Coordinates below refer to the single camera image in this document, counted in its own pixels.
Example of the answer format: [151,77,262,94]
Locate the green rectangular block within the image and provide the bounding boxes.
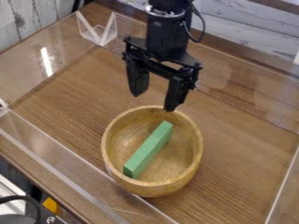
[123,121,174,179]

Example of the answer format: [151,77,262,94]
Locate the clear acrylic front wall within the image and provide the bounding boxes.
[0,108,179,224]

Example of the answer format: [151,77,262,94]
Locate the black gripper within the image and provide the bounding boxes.
[123,5,203,112]

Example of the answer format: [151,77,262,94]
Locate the black cable at corner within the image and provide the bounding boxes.
[0,196,43,224]

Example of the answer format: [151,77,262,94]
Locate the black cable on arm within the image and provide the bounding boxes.
[179,3,207,44]

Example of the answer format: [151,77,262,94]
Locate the brown wooden bowl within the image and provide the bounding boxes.
[102,105,203,198]

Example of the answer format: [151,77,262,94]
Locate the clear acrylic corner bracket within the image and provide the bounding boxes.
[75,11,118,46]

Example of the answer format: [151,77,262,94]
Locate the yellow and black device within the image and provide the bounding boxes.
[24,199,82,224]

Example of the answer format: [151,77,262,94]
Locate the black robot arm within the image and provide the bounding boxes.
[123,0,206,112]

